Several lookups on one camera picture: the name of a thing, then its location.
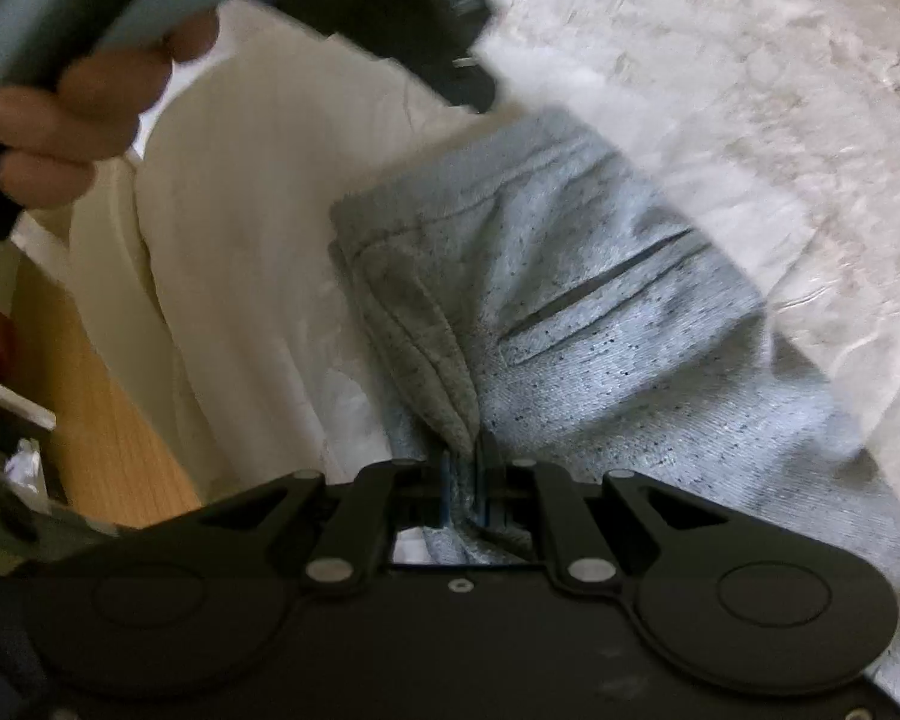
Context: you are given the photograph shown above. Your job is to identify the person's left hand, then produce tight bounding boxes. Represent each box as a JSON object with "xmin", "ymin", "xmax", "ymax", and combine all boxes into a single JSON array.
[{"xmin": 0, "ymin": 10, "xmax": 219, "ymax": 208}]

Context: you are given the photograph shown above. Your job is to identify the wooden bed frame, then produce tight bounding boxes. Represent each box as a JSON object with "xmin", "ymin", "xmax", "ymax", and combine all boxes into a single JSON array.
[{"xmin": 13, "ymin": 236, "xmax": 201, "ymax": 527}]

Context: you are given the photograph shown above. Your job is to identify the white embroidered bedspread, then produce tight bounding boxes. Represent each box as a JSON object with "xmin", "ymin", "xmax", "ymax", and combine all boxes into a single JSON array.
[{"xmin": 479, "ymin": 0, "xmax": 900, "ymax": 499}]

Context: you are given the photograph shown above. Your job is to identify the grey sweatpants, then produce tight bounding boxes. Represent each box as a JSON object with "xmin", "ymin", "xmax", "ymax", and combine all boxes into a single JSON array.
[{"xmin": 329, "ymin": 109, "xmax": 900, "ymax": 702}]

